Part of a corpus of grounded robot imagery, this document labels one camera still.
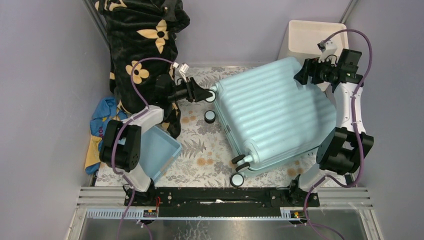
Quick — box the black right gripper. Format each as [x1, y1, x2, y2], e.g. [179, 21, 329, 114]
[292, 55, 338, 86]

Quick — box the light blue ribbed suitcase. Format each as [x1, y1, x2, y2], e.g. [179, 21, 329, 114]
[209, 57, 336, 188]

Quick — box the black floral plush blanket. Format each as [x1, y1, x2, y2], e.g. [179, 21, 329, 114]
[93, 0, 190, 139]

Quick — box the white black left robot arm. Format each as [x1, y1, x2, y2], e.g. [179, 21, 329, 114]
[99, 74, 217, 206]

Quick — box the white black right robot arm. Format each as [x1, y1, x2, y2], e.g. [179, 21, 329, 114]
[286, 48, 374, 206]

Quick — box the white three-drawer storage cabinet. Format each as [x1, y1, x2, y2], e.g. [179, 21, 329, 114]
[277, 19, 350, 94]

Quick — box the floral patterned floor mat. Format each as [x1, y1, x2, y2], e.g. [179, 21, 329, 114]
[94, 67, 347, 188]

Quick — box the light blue perforated plastic basket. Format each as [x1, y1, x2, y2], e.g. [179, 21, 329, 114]
[138, 126, 183, 182]

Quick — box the blue yellow cloth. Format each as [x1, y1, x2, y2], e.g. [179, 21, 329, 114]
[84, 96, 128, 175]

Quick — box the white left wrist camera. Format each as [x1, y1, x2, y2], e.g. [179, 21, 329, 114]
[171, 62, 190, 83]

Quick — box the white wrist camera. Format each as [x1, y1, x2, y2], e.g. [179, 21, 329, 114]
[171, 62, 190, 83]
[317, 40, 338, 63]

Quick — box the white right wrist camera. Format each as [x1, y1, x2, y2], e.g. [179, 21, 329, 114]
[317, 40, 338, 63]

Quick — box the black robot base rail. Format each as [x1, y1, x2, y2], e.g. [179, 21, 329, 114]
[122, 183, 320, 218]

